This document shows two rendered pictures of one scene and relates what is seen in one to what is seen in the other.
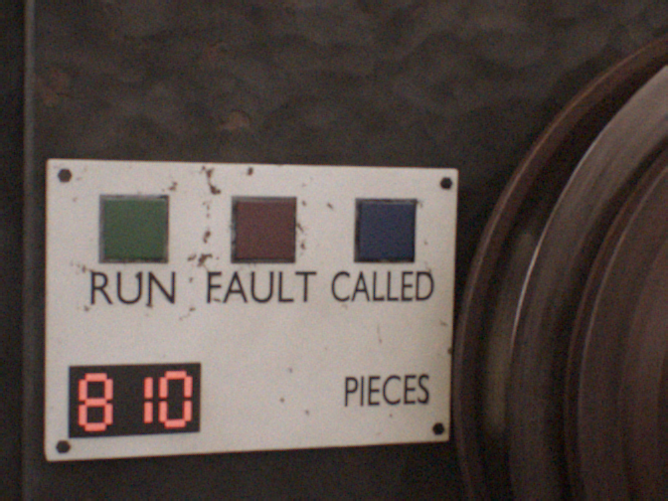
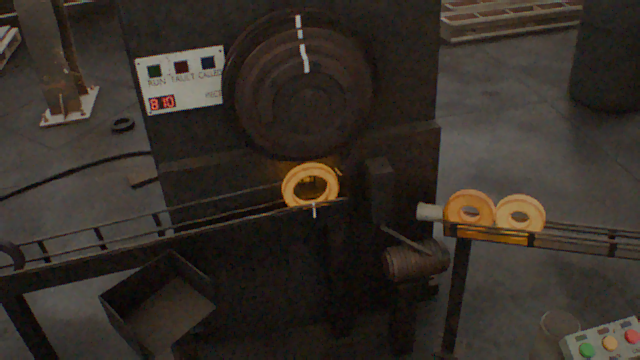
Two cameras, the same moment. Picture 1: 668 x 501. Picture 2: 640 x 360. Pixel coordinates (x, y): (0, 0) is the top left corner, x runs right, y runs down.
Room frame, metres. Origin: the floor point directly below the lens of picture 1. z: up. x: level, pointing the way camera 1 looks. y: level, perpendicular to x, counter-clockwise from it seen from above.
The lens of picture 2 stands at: (-0.71, -0.55, 1.81)
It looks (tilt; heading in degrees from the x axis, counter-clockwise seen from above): 35 degrees down; 8
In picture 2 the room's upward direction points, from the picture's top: 4 degrees counter-clockwise
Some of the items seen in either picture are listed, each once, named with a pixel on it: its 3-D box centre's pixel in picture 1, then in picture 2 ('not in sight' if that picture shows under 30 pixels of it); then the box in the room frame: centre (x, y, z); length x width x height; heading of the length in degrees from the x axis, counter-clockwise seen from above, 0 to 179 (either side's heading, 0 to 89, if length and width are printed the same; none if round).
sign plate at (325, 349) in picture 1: (258, 307); (184, 81); (0.73, 0.05, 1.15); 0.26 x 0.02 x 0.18; 107
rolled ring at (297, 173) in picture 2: not in sight; (310, 188); (0.73, -0.31, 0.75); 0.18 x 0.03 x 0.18; 107
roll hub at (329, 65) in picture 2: not in sight; (308, 103); (0.64, -0.34, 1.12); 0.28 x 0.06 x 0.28; 107
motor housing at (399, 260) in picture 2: not in sight; (413, 299); (0.70, -0.67, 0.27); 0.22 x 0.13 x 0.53; 107
